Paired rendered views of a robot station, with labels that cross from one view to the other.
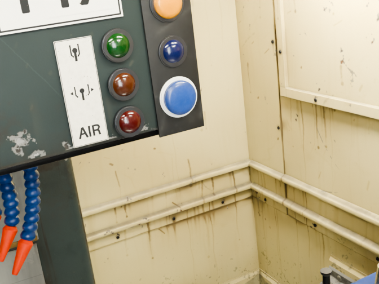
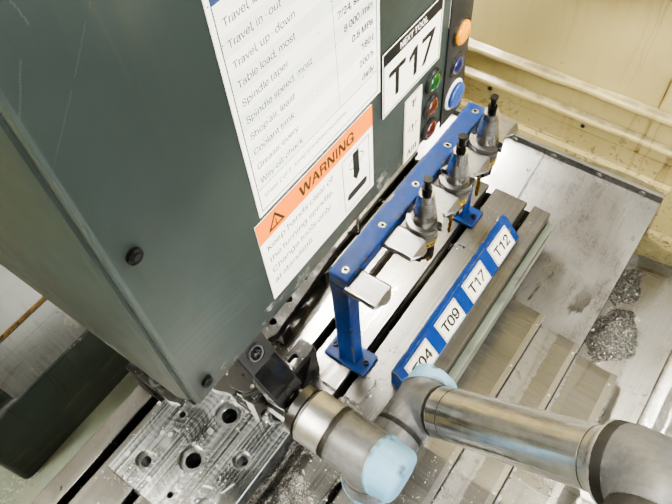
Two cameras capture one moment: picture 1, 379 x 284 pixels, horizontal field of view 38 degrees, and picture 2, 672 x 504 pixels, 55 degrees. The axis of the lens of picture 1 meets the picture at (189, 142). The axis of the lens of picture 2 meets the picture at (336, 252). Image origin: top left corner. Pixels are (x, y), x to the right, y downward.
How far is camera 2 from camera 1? 51 cm
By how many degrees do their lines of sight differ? 42
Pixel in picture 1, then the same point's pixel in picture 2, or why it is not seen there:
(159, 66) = (448, 80)
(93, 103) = (415, 129)
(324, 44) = not seen: outside the picture
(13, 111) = (381, 162)
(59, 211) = not seen: hidden behind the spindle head
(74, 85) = (410, 124)
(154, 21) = (452, 49)
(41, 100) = (393, 145)
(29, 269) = not seen: hidden behind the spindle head
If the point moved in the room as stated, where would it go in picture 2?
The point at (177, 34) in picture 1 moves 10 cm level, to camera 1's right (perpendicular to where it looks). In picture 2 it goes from (461, 49) to (540, 15)
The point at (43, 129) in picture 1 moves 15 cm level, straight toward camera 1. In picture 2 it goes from (391, 164) to (513, 249)
